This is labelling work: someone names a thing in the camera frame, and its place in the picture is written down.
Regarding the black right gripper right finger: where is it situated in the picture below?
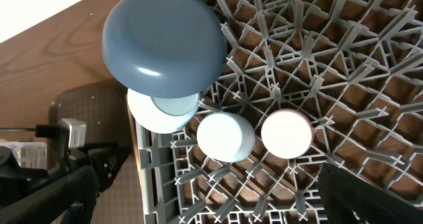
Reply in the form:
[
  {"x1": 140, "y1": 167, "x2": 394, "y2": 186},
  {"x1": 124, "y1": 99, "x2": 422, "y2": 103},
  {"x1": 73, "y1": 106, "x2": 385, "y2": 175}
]
[{"x1": 318, "y1": 163, "x2": 422, "y2": 223}]

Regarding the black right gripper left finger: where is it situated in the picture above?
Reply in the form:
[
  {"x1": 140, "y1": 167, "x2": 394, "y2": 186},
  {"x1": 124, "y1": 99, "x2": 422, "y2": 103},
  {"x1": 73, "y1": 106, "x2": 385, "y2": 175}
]
[{"x1": 1, "y1": 165, "x2": 98, "y2": 223}]

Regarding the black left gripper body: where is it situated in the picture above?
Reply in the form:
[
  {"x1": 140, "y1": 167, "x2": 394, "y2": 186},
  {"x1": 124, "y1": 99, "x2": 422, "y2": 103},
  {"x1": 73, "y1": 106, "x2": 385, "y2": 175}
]
[{"x1": 1, "y1": 146, "x2": 74, "y2": 204}]

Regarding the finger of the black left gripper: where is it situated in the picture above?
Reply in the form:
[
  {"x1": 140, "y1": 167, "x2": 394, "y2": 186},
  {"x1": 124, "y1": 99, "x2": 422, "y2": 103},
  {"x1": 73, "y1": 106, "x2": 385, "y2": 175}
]
[{"x1": 82, "y1": 143, "x2": 130, "y2": 192}]

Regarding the light blue bowl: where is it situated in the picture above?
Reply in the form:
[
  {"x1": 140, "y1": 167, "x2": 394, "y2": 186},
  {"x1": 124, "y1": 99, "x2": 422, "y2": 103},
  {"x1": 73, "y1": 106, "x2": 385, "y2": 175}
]
[{"x1": 127, "y1": 89, "x2": 200, "y2": 134}]

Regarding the pink plastic cup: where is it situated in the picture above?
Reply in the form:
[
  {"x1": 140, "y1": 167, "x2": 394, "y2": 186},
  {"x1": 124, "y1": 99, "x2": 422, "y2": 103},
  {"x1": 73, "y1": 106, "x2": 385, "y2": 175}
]
[{"x1": 260, "y1": 109, "x2": 314, "y2": 159}]

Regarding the light blue plastic cup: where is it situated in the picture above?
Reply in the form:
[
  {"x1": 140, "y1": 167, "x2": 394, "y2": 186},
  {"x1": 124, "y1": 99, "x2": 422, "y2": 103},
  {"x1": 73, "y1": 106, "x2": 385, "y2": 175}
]
[{"x1": 196, "y1": 112, "x2": 256, "y2": 163}]

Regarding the dark blue plate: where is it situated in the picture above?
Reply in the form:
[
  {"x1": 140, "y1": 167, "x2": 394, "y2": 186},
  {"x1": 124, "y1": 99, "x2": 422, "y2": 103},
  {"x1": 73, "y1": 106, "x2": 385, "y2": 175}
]
[{"x1": 102, "y1": 0, "x2": 227, "y2": 98}]

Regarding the grey dishwasher rack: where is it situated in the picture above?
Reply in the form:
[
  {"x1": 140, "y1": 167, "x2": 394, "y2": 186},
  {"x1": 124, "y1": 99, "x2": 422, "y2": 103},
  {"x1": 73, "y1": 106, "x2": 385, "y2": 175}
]
[{"x1": 132, "y1": 0, "x2": 422, "y2": 223}]

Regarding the clear plastic bin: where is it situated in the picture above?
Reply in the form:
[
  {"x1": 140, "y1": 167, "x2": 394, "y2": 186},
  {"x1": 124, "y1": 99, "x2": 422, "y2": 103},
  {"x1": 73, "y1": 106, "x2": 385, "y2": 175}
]
[{"x1": 1, "y1": 139, "x2": 47, "y2": 170}]

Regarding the brown serving tray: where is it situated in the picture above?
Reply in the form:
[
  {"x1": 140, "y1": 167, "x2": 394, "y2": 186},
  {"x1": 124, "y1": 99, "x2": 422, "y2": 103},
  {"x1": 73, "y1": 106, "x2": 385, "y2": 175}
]
[{"x1": 49, "y1": 79, "x2": 143, "y2": 224}]

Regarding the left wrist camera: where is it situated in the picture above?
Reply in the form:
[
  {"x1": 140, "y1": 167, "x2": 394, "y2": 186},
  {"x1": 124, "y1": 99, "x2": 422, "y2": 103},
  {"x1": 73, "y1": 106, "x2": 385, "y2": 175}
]
[{"x1": 59, "y1": 118, "x2": 87, "y2": 149}]

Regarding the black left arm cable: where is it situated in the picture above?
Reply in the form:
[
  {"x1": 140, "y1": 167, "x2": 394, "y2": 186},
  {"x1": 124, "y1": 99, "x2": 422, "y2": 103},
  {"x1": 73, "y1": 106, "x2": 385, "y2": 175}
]
[{"x1": 0, "y1": 124, "x2": 62, "y2": 139}]

